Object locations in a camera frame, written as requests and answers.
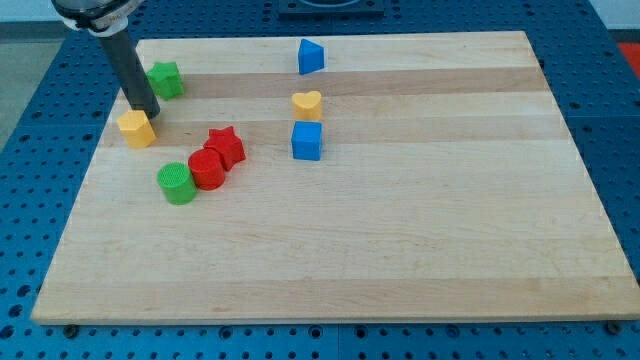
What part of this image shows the yellow hexagon block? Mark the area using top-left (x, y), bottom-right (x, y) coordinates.
top-left (117, 110), bottom-right (156, 149)

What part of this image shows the blue cube block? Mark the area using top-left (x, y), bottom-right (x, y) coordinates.
top-left (291, 121), bottom-right (323, 161)

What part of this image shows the yellow heart block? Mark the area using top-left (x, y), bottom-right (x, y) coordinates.
top-left (291, 91), bottom-right (323, 121)

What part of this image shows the green cylinder block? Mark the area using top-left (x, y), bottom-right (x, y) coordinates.
top-left (156, 162), bottom-right (197, 205)

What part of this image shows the green star block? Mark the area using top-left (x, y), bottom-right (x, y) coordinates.
top-left (146, 62), bottom-right (184, 100)

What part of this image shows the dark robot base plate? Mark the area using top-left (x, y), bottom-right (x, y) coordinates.
top-left (274, 0), bottom-right (385, 18)

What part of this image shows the wooden board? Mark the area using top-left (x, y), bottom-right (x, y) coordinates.
top-left (32, 31), bottom-right (639, 325)

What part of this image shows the red star block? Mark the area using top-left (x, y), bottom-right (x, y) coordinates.
top-left (203, 126), bottom-right (246, 172)

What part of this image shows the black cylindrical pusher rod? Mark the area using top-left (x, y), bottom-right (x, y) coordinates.
top-left (99, 29), bottom-right (161, 119)

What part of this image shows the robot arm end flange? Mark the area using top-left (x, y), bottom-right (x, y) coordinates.
top-left (51, 0), bottom-right (144, 37)

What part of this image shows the red cylinder block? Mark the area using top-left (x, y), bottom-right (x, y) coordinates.
top-left (188, 148), bottom-right (226, 191)

